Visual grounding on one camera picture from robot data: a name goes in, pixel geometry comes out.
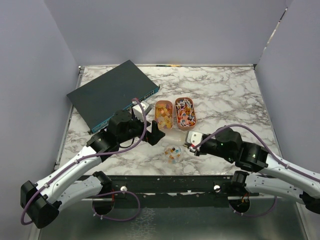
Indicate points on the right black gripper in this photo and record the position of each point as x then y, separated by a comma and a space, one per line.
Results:
199, 151

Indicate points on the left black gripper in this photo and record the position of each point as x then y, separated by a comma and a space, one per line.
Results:
154, 136

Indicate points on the clear plastic jar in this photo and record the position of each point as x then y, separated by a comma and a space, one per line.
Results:
173, 153

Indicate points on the pink tray of popsicle candies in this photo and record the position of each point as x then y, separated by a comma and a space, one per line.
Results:
164, 114

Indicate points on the pink tray of lollipops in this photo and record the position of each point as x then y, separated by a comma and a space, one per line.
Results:
185, 113

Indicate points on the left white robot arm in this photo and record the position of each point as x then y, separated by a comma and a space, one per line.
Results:
44, 200

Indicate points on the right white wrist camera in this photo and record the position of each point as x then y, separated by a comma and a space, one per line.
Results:
194, 137

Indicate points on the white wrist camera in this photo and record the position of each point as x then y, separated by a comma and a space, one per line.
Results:
194, 137
137, 110

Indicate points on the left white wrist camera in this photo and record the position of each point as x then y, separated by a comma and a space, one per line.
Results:
137, 110

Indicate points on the dark blue network switch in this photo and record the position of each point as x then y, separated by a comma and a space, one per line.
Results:
98, 100

